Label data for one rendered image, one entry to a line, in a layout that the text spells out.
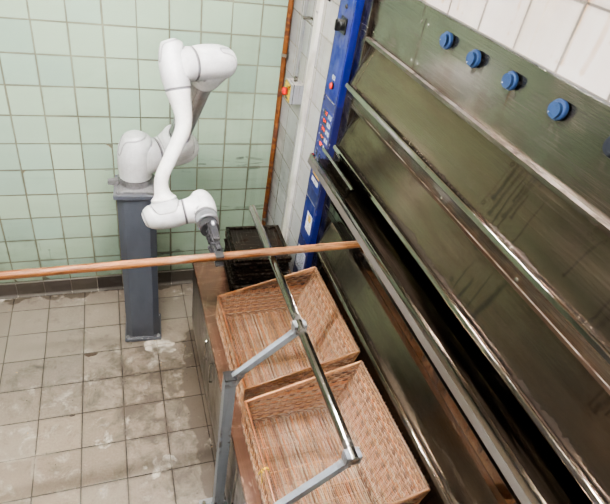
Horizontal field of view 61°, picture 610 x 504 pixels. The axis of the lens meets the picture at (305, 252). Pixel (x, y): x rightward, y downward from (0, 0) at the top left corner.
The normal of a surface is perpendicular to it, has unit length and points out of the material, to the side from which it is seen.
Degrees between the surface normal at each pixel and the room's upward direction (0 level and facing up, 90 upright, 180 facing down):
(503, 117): 90
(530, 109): 90
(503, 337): 70
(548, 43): 90
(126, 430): 0
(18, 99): 90
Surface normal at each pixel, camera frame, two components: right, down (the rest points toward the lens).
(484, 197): -0.83, -0.21
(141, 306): 0.23, 0.61
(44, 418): 0.15, -0.79
